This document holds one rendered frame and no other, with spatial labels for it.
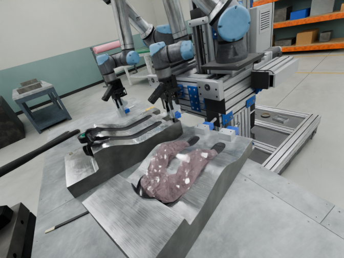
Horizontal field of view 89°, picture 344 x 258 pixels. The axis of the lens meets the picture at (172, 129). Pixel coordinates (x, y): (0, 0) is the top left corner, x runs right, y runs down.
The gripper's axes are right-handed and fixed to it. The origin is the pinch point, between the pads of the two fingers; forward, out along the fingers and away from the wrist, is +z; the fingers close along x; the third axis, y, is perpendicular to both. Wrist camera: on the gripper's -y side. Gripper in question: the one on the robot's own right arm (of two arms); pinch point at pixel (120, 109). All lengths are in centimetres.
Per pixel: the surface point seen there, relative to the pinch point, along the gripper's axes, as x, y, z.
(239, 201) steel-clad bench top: -94, -15, 5
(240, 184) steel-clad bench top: -91, -10, 5
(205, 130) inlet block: -71, 1, -3
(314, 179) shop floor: -100, 84, 85
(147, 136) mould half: -53, -14, -4
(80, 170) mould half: -42, -41, -1
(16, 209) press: -28, -66, 6
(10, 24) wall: 603, 35, -145
